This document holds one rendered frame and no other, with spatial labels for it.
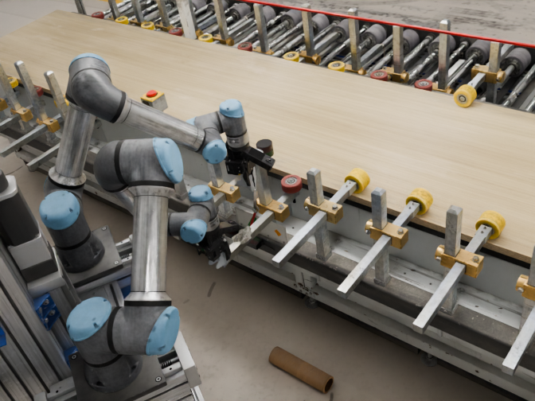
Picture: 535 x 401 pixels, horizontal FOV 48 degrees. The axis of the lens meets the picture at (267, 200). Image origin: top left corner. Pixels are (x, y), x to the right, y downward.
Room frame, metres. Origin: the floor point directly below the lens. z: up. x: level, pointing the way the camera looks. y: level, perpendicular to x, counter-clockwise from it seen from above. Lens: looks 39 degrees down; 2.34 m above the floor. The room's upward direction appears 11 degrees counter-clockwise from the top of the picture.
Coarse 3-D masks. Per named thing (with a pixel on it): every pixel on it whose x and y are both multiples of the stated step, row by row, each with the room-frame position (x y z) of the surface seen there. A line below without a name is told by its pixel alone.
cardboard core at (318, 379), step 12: (276, 348) 1.73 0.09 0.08; (276, 360) 1.67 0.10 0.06; (288, 360) 1.65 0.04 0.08; (300, 360) 1.64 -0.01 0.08; (288, 372) 1.62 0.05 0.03; (300, 372) 1.58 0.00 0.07; (312, 372) 1.57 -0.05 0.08; (324, 372) 1.56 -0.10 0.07; (312, 384) 1.53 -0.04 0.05; (324, 384) 1.50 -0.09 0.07
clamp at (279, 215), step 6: (258, 198) 1.84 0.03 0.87; (258, 204) 1.80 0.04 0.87; (270, 204) 1.79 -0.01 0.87; (276, 204) 1.78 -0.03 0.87; (264, 210) 1.78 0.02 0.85; (270, 210) 1.76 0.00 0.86; (276, 210) 1.75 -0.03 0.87; (282, 210) 1.74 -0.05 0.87; (288, 210) 1.76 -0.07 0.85; (276, 216) 1.74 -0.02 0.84; (282, 216) 1.73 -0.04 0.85; (282, 222) 1.73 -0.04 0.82
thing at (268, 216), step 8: (280, 200) 1.81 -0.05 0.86; (288, 200) 1.82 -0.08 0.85; (264, 216) 1.74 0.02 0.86; (272, 216) 1.75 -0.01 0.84; (256, 224) 1.70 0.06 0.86; (264, 224) 1.71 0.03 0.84; (256, 232) 1.68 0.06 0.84; (248, 240) 1.64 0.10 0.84; (232, 248) 1.60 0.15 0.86; (240, 248) 1.61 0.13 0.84; (232, 256) 1.58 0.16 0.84
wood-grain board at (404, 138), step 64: (64, 64) 3.36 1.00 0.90; (128, 64) 3.19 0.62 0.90; (192, 64) 3.04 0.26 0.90; (256, 64) 2.89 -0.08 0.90; (256, 128) 2.29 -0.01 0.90; (320, 128) 2.19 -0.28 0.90; (384, 128) 2.10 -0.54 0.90; (448, 128) 2.01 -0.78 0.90; (512, 128) 1.93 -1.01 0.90; (448, 192) 1.63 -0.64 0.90; (512, 192) 1.56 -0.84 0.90; (512, 256) 1.29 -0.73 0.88
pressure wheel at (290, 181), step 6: (282, 180) 1.88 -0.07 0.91; (288, 180) 1.87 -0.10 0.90; (294, 180) 1.87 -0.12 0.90; (300, 180) 1.85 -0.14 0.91; (282, 186) 1.85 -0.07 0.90; (288, 186) 1.83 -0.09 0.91; (294, 186) 1.82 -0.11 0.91; (300, 186) 1.84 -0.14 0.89; (288, 192) 1.83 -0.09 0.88; (294, 192) 1.82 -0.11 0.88
